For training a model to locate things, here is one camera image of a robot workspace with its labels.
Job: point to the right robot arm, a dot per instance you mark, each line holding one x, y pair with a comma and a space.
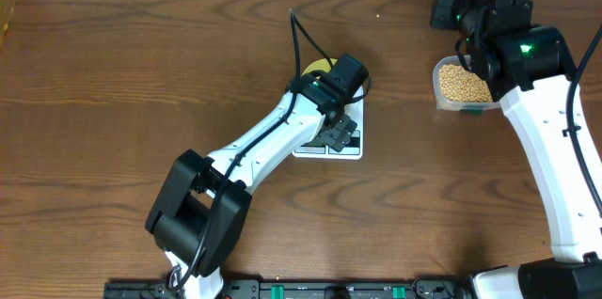
532, 76

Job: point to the white digital kitchen scale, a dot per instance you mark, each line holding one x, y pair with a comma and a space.
350, 144

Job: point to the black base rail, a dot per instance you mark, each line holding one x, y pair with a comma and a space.
422, 288

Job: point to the clear plastic container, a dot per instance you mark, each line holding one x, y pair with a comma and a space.
444, 104

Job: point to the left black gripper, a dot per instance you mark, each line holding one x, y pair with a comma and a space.
340, 135

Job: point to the soybeans in container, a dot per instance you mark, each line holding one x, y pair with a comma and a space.
459, 85

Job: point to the pale yellow bowl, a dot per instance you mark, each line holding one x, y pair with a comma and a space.
320, 67

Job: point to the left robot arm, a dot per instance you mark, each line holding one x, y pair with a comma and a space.
201, 208

